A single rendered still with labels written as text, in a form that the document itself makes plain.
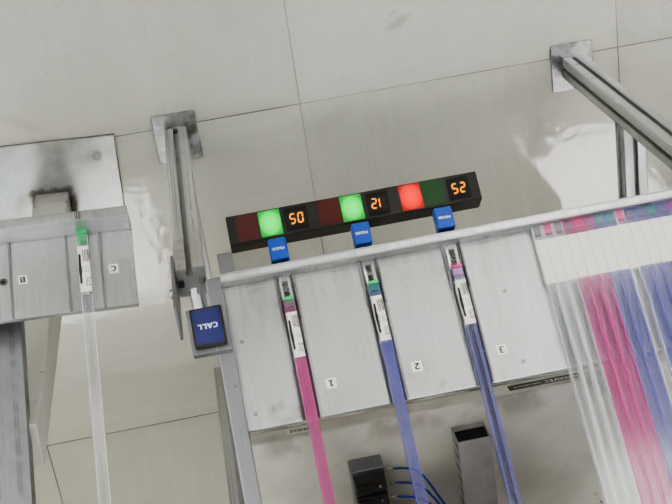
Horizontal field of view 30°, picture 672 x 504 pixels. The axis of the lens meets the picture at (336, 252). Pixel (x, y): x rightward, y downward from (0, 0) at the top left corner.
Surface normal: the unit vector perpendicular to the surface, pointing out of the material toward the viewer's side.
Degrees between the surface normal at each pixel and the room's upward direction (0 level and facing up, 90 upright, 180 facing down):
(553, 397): 0
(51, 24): 0
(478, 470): 0
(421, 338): 44
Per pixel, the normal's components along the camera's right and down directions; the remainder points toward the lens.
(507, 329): 0.01, -0.34
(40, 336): -0.07, -0.91
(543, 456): 0.15, 0.39
